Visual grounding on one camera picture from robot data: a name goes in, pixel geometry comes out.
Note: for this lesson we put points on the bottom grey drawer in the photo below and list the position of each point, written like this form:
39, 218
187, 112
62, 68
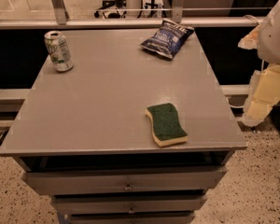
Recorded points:
143, 218

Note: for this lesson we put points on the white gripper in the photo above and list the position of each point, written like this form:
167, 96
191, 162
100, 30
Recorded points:
275, 41

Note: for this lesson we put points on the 7up soda can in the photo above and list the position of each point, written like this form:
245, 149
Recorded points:
58, 50

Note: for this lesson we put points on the grey drawer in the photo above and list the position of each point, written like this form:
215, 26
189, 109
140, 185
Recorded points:
143, 218
129, 204
117, 181

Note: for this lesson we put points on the grey drawer cabinet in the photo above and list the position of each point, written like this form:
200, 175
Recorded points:
93, 118

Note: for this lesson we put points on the middle grey drawer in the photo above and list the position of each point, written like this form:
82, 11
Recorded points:
129, 204

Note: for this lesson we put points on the blue chip bag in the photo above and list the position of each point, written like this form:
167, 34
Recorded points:
169, 39

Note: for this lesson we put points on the green and yellow sponge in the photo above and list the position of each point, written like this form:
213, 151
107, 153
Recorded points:
166, 128

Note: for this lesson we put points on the top grey drawer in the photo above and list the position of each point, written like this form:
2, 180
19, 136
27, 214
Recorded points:
117, 181

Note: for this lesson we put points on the black office chair base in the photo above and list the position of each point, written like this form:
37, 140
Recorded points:
110, 9

